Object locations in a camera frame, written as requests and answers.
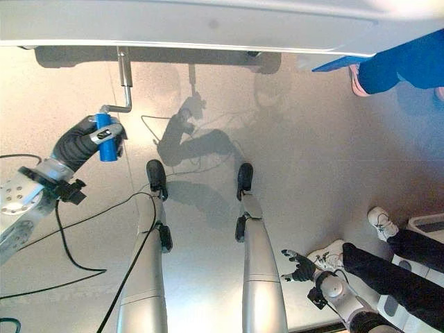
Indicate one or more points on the blue flat panel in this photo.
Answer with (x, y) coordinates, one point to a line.
(341, 63)

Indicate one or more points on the silver robot leg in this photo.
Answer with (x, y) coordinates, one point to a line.
(145, 270)
(258, 263)

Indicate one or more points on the silver robot left leg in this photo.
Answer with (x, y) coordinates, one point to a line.
(145, 270)

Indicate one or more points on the silver robot right leg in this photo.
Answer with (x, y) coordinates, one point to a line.
(258, 263)

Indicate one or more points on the white hospital bed footboard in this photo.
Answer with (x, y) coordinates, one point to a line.
(194, 24)

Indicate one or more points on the metal crank with blue grip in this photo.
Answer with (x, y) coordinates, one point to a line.
(107, 151)

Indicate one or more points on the white device with grey grille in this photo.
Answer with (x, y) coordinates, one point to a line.
(428, 223)

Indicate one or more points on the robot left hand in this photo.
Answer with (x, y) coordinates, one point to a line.
(74, 144)

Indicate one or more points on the person with white shoes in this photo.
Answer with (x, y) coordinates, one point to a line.
(388, 274)

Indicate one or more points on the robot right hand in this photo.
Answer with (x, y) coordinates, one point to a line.
(305, 268)

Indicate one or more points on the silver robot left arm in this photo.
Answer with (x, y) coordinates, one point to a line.
(21, 204)

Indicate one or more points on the person with pink shoes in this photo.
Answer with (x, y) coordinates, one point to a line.
(395, 74)

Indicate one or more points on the white grey equipment base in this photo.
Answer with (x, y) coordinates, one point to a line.
(388, 305)

